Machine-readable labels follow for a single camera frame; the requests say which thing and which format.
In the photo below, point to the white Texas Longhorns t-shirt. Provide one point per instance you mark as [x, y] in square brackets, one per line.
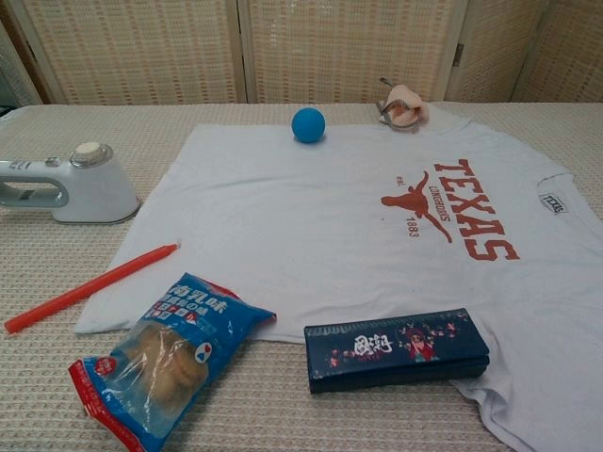
[306, 212]

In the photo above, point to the blue cookie snack bag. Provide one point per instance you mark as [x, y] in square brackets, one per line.
[188, 329]

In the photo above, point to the red candle stick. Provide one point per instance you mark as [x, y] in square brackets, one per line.
[94, 285]

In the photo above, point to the beige woven tablecloth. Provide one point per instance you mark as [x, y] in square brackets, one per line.
[330, 424]

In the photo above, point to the white handheld steam iron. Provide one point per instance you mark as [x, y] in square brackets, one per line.
[94, 188]

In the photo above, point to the pink plush hair clip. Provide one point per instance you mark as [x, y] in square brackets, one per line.
[405, 106]

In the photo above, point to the blue rubber ball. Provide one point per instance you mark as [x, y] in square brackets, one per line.
[308, 125]

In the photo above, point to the woven folding screen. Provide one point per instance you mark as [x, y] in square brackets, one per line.
[330, 47]

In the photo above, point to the dark blue pencil case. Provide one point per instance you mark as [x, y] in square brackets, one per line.
[396, 348]

